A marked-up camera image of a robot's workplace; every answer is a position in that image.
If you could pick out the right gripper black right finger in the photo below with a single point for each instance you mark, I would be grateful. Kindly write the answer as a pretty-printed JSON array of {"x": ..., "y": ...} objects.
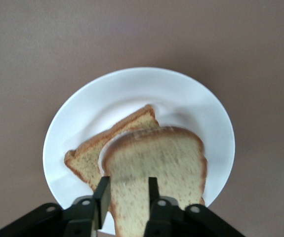
[{"x": 166, "y": 219}]

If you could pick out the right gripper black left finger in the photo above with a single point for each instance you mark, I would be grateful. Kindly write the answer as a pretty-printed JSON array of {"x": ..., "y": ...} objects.
[{"x": 82, "y": 217}]

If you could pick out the brown bread slice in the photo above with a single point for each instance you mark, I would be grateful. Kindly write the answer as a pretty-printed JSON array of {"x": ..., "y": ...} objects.
[
  {"x": 161, "y": 158},
  {"x": 92, "y": 153}
]

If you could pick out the round white plate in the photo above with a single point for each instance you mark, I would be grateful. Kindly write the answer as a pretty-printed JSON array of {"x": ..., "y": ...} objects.
[{"x": 132, "y": 93}]

